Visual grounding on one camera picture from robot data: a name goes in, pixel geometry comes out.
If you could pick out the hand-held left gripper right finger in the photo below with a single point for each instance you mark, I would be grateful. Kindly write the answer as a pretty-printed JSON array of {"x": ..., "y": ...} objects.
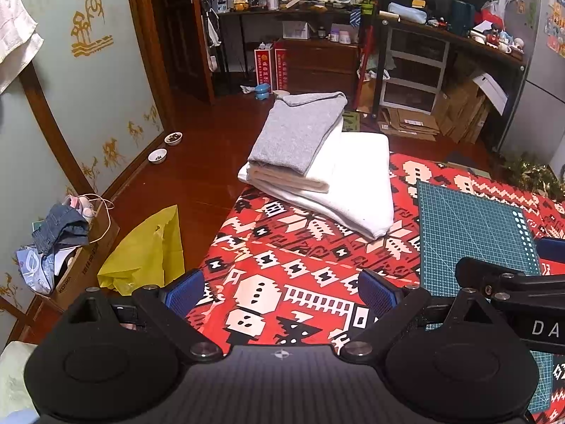
[{"x": 375, "y": 291}]

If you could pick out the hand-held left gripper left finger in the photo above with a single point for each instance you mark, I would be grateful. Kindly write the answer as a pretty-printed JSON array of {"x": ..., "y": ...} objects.
[{"x": 185, "y": 293}]

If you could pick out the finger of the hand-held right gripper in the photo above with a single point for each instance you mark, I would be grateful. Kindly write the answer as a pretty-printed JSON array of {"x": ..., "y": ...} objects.
[
  {"x": 551, "y": 248},
  {"x": 476, "y": 271}
]

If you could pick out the grey knit shirt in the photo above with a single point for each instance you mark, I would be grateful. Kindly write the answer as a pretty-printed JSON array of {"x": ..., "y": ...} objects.
[{"x": 295, "y": 132}]

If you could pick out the green cutting mat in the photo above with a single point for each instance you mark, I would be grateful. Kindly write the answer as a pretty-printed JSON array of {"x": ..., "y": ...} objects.
[{"x": 468, "y": 229}]

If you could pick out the yellow plastic bag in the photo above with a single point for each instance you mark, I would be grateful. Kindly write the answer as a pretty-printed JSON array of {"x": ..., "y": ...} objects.
[{"x": 145, "y": 256}]

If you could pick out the Christmas garland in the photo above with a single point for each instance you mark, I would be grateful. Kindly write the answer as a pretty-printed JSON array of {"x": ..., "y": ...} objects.
[{"x": 534, "y": 176}]

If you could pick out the red patterned blanket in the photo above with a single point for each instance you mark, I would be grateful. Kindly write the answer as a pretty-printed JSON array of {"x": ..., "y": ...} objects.
[{"x": 287, "y": 247}]

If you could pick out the open cardboard box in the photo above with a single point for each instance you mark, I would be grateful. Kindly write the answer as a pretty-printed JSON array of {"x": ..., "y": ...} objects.
[{"x": 84, "y": 265}]

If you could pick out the folded white cloth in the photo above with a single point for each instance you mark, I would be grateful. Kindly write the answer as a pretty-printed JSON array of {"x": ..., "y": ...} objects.
[{"x": 362, "y": 185}]

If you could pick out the silver refrigerator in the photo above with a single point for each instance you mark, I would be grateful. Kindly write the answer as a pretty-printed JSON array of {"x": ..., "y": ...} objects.
[{"x": 538, "y": 110}]

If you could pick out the blue jeans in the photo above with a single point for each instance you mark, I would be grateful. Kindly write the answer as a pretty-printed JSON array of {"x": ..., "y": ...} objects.
[{"x": 62, "y": 229}]

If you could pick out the small pet bowl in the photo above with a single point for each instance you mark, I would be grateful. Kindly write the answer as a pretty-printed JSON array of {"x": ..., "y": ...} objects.
[
  {"x": 157, "y": 157},
  {"x": 174, "y": 138}
]

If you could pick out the folded cream cloth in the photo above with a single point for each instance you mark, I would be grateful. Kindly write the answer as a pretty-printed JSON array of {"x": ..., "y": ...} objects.
[{"x": 287, "y": 181}]

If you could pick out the crumpled clear plastic bag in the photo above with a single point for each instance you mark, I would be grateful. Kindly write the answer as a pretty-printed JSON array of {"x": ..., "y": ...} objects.
[{"x": 35, "y": 269}]

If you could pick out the pile of flat cardboard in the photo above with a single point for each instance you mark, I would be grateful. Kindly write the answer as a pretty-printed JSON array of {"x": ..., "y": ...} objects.
[{"x": 461, "y": 110}]

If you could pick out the flat cardboard sheet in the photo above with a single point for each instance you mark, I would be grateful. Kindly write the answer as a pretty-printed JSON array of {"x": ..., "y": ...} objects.
[{"x": 408, "y": 123}]

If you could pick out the white flat box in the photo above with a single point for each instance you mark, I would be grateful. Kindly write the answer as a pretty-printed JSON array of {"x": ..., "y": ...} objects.
[{"x": 490, "y": 92}]

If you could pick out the pale green cloth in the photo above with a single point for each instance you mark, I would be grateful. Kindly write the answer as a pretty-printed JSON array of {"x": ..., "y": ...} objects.
[{"x": 13, "y": 375}]

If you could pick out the white plastic drawer unit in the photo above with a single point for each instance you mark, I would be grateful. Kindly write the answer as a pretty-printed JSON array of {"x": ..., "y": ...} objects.
[{"x": 415, "y": 68}]

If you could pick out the cluster of small figurines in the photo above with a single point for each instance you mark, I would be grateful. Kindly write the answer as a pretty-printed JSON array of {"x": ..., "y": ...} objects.
[{"x": 496, "y": 39}]

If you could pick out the blue ceramic pot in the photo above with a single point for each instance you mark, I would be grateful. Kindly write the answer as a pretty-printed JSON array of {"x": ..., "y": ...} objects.
[{"x": 261, "y": 92}]

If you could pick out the mint glass sliding door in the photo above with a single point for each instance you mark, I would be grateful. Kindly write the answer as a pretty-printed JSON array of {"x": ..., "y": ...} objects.
[{"x": 57, "y": 119}]

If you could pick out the cream ceramic bowl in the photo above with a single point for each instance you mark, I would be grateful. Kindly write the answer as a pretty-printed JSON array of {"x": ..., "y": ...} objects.
[{"x": 281, "y": 93}]

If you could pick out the black shelf unit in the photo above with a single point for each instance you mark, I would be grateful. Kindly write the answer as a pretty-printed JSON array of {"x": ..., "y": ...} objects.
[
  {"x": 309, "y": 11},
  {"x": 463, "y": 44}
]

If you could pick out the colourful fridge stickers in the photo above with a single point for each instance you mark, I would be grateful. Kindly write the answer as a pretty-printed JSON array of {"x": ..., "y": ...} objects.
[{"x": 556, "y": 22}]

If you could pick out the dark wooden dresser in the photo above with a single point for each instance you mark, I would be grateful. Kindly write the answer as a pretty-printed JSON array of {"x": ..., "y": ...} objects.
[{"x": 322, "y": 68}]

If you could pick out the red labelled box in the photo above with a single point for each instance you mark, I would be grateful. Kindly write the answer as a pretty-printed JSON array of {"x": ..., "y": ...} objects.
[
  {"x": 264, "y": 68},
  {"x": 281, "y": 70}
]

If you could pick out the dark teal speaker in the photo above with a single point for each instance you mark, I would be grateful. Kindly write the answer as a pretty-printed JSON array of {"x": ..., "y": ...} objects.
[{"x": 462, "y": 17}]

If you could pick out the white face mask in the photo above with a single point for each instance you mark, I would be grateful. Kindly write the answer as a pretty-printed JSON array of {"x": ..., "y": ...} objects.
[{"x": 213, "y": 39}]

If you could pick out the light blue pouch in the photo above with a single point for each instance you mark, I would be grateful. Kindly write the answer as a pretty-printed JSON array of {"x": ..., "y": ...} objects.
[{"x": 407, "y": 13}]

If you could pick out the white carton box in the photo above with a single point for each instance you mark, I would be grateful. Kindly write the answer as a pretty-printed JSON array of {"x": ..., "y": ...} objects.
[{"x": 296, "y": 31}]

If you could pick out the white hanging towel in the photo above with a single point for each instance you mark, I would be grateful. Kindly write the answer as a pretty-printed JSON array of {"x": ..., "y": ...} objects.
[{"x": 15, "y": 39}]

